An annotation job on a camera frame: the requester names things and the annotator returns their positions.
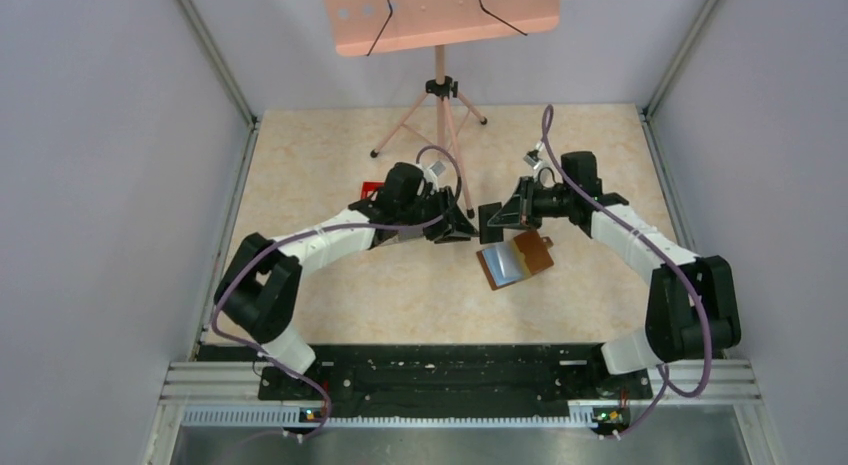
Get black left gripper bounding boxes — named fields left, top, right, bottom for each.
left=399, top=186, right=479, bottom=244

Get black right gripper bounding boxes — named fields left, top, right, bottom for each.
left=489, top=176, right=575, bottom=230

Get black credit card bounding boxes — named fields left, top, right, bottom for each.
left=478, top=202, right=505, bottom=245

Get brown leather card holder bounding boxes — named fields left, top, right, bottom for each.
left=476, top=230, right=555, bottom=291

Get clear acrylic card box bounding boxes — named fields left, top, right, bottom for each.
left=373, top=228, right=424, bottom=248

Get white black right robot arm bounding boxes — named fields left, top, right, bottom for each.
left=480, top=151, right=742, bottom=397

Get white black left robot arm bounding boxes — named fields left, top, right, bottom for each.
left=213, top=162, right=478, bottom=399

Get pink music stand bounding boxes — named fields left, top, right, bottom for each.
left=318, top=0, right=561, bottom=218

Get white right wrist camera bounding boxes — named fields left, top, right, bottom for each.
left=523, top=149, right=545, bottom=170

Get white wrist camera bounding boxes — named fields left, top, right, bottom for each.
left=523, top=149, right=545, bottom=170
left=425, top=160, right=447, bottom=181

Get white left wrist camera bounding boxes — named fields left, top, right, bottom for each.
left=425, top=160, right=447, bottom=181

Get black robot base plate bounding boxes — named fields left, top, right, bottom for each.
left=195, top=343, right=721, bottom=424

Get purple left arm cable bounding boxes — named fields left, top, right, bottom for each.
left=209, top=145, right=464, bottom=443

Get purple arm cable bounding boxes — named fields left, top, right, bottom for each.
left=540, top=104, right=715, bottom=441
left=209, top=145, right=464, bottom=443

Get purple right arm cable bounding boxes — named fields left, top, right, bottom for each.
left=540, top=104, right=715, bottom=441

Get aluminium frame rail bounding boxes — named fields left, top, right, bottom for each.
left=160, top=360, right=761, bottom=428

